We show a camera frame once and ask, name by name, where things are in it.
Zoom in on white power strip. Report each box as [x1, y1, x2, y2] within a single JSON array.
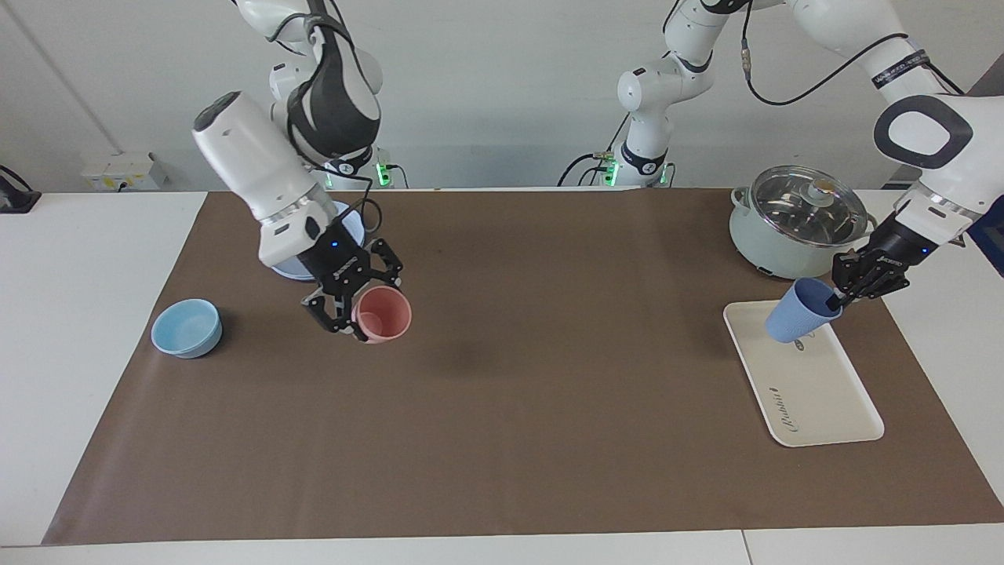
[[81, 151, 168, 191]]

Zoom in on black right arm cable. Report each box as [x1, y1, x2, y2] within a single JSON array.
[[310, 165, 383, 256]]

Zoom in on blue plastic cup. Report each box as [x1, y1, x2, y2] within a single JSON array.
[[765, 277, 844, 344]]

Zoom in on black base cable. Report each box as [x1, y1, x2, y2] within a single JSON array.
[[557, 114, 632, 189]]

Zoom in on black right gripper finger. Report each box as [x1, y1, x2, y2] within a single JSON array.
[[367, 238, 406, 290], [301, 286, 369, 344]]

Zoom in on pink plastic cup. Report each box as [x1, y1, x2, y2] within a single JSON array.
[[351, 286, 413, 343]]

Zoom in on brown table mat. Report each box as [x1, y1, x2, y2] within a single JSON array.
[[43, 188, 1004, 546]]

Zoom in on blue crate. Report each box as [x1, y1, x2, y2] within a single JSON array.
[[969, 212, 1004, 277]]

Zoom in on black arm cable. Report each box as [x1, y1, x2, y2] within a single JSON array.
[[310, 165, 383, 256], [737, 0, 967, 107]]

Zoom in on cream rectangular tray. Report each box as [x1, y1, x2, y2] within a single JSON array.
[[722, 298, 886, 448]]

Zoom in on black clamp mount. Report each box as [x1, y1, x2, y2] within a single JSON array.
[[0, 165, 42, 214]]

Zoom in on lavender blue plate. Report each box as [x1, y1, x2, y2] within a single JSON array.
[[271, 200, 366, 282]]

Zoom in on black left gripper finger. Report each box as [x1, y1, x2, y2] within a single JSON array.
[[828, 250, 874, 309], [853, 271, 912, 303]]

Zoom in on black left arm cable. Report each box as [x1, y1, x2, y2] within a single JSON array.
[[737, 0, 967, 107]]

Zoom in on pale green cooking pot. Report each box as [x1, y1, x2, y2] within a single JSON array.
[[729, 184, 879, 281]]

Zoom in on light blue bowl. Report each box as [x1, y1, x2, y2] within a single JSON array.
[[151, 298, 224, 359]]

